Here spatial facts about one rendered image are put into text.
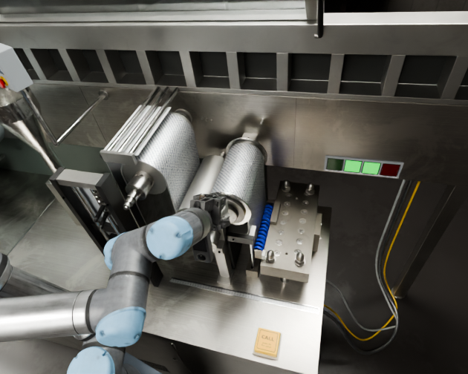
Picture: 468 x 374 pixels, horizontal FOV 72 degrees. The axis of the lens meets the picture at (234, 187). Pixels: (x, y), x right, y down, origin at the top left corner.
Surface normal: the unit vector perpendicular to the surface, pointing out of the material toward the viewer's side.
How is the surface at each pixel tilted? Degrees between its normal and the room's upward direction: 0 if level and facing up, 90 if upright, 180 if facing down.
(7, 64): 90
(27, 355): 0
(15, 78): 90
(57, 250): 0
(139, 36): 90
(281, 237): 0
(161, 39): 90
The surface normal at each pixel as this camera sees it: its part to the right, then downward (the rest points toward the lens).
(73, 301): -0.10, -0.75
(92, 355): -0.09, -0.59
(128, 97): -0.26, 0.72
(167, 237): -0.26, 0.11
